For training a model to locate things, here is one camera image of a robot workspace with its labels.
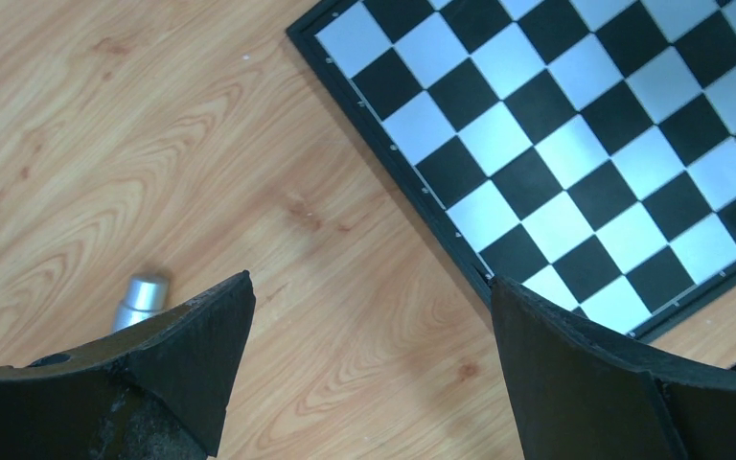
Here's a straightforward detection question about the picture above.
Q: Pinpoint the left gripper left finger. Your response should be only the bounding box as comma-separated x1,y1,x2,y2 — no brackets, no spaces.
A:
0,271,256,459

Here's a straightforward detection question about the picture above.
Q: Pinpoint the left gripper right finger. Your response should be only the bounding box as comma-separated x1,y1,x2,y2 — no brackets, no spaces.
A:
491,278,736,459

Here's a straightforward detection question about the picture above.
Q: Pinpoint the folding chess board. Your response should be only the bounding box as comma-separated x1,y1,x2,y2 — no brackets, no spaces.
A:
287,0,736,340

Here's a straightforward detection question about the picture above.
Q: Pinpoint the silver metal cylinder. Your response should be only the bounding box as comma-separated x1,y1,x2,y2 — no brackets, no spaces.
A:
111,273,170,333

